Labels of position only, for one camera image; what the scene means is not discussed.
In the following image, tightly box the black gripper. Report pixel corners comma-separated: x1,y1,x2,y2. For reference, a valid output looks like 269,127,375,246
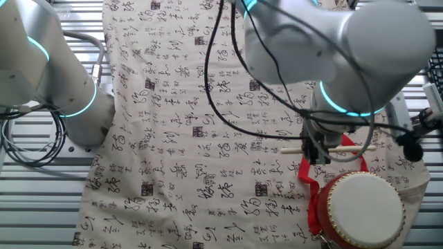
300,124,344,167

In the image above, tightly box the light wooden drumstick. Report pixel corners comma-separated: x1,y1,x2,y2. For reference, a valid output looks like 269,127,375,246
280,145,377,155

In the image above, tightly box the black foam microphone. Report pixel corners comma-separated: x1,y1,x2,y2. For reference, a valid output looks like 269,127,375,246
395,132,425,163

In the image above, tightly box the small grey white box device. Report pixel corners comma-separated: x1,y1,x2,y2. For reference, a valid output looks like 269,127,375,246
422,82,443,113

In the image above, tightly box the beige calligraphy print cloth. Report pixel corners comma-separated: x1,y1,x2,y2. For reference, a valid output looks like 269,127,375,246
71,0,432,249

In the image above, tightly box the black computer keyboard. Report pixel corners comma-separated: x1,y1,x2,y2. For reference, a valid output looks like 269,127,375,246
426,51,443,98

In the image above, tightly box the grey flat device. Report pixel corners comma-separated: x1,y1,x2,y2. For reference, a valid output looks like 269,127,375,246
413,0,443,10

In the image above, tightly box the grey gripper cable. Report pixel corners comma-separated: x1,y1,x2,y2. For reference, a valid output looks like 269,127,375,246
302,100,377,164

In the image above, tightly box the red fabric drum strap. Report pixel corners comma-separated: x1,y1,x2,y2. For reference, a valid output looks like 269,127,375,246
297,133,370,237

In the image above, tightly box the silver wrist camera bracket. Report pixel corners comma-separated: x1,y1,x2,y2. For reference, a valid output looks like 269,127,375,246
385,91,415,136

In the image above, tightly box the black cable to gripper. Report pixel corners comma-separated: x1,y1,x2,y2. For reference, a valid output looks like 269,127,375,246
203,0,416,142

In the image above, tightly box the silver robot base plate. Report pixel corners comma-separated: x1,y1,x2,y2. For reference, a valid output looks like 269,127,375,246
46,113,98,154

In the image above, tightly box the grey cable with metal connector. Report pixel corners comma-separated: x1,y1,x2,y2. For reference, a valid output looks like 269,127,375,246
64,30,106,86

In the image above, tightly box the black and white cable bundle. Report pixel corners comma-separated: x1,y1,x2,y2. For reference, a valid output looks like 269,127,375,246
0,105,69,169

